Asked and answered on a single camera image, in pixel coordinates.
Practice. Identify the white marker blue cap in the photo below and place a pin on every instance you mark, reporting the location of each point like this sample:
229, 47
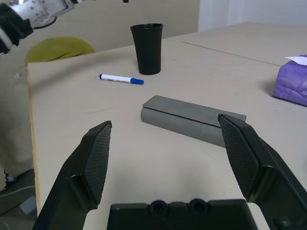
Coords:
117, 79

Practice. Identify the purple tissue box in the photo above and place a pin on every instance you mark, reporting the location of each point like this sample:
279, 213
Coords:
292, 83

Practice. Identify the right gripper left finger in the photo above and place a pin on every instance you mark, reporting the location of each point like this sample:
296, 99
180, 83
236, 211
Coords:
79, 172

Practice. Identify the black plastic cup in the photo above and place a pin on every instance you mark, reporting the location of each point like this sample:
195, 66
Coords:
147, 50

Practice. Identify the grey glasses case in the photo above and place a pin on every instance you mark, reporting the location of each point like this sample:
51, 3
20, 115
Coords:
182, 119

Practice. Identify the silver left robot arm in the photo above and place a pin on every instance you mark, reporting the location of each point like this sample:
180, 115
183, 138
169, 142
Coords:
40, 10

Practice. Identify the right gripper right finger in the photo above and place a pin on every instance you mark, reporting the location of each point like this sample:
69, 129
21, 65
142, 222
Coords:
259, 167

